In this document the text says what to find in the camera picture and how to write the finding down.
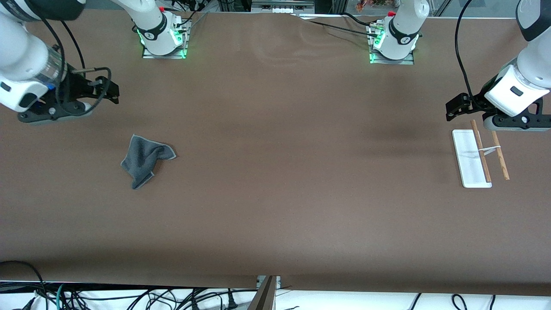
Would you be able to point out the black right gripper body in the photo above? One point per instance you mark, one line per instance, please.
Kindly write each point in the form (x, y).
(74, 87)

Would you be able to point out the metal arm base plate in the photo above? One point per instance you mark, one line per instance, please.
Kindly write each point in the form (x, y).
(407, 60)
(165, 54)

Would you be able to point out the metal table edge bracket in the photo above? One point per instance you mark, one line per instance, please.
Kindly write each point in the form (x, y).
(259, 282)

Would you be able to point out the wooden rack rod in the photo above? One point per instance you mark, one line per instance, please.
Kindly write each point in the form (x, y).
(481, 150)
(500, 157)

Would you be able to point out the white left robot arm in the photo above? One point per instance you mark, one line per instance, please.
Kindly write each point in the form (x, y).
(533, 64)

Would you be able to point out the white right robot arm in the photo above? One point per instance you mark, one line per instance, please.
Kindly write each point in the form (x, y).
(21, 56)

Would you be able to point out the white rack base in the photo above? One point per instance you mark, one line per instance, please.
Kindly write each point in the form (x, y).
(469, 159)

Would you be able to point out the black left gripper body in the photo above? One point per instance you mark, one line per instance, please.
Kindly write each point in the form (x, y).
(478, 102)

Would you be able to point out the brown table cover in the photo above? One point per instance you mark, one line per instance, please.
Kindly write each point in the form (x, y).
(275, 193)

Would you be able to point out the grey and pink towel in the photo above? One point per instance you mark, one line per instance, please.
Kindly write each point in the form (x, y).
(144, 161)

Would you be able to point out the dark slanted post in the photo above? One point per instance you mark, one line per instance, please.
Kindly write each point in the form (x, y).
(263, 297)

